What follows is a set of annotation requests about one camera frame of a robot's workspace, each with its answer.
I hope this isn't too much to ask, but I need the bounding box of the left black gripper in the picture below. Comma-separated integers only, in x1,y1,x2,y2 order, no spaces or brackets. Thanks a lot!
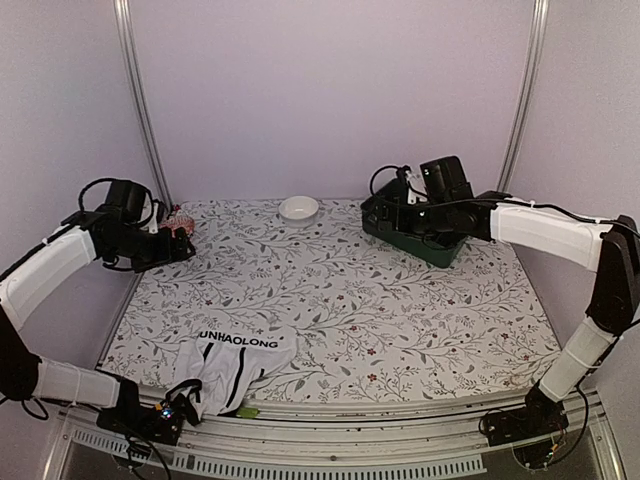
110,224,198,273

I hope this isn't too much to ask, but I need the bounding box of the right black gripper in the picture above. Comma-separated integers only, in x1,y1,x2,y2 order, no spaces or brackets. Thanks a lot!
363,195,453,241

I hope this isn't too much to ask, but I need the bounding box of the white underwear black trim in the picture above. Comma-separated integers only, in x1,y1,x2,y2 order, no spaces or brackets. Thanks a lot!
166,327,298,426

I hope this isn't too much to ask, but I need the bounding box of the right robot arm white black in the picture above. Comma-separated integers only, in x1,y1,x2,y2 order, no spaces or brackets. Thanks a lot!
361,156,639,436

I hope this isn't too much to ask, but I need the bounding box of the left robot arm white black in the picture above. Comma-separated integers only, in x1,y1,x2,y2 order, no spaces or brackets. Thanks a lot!
1,177,195,434

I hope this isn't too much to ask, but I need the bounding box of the green divided organizer tray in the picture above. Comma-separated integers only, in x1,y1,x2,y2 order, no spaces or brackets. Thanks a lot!
360,196,467,268

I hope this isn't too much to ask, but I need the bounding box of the red patterned cupcake cup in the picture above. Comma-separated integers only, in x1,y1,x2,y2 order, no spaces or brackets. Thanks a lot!
159,210,196,237

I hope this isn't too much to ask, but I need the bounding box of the white ceramic bowl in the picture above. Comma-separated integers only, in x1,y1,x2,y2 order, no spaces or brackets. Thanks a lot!
278,196,320,227

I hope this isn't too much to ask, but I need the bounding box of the floral patterned table mat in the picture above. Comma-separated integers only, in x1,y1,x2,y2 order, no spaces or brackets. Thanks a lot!
102,200,560,403

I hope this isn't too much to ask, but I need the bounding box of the green tape piece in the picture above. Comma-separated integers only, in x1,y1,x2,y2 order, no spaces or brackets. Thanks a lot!
235,407,260,419

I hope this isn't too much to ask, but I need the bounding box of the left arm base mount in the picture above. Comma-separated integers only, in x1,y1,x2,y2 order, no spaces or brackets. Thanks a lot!
96,399,185,446

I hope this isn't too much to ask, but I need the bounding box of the aluminium front rail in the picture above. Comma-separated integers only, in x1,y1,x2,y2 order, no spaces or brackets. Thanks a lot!
43,389,631,479

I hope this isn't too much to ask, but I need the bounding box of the right aluminium frame post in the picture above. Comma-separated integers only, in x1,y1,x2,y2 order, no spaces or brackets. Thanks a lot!
497,0,550,191

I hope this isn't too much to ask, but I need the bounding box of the aluminium frame post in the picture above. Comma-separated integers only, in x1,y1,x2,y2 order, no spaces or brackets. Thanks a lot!
497,0,550,191
113,0,173,206

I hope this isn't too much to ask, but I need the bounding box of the left aluminium frame post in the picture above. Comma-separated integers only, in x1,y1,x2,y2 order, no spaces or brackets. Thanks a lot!
113,0,173,206

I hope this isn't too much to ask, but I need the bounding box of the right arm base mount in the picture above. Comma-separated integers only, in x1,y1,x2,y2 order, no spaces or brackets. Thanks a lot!
478,406,569,471

